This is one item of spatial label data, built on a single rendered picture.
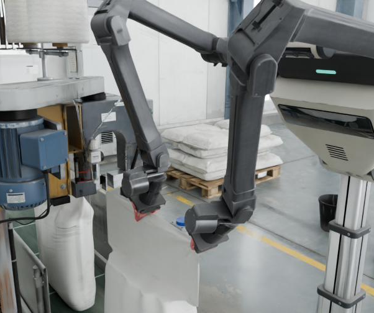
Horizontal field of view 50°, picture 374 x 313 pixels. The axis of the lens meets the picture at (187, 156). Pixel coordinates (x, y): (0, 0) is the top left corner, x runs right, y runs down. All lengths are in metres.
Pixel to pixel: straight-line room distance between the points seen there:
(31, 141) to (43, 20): 0.32
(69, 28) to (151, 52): 5.21
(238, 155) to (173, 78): 5.83
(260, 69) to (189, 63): 6.15
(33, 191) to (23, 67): 3.07
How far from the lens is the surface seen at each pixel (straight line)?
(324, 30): 0.72
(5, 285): 1.58
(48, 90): 1.18
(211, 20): 7.09
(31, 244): 2.61
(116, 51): 1.05
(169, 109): 6.62
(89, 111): 1.42
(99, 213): 2.39
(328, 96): 1.17
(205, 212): 0.92
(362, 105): 1.11
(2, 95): 1.11
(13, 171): 1.18
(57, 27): 1.16
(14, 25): 1.43
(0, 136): 1.16
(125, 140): 1.51
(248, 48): 0.67
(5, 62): 4.14
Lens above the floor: 1.53
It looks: 15 degrees down
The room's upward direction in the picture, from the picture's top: 1 degrees clockwise
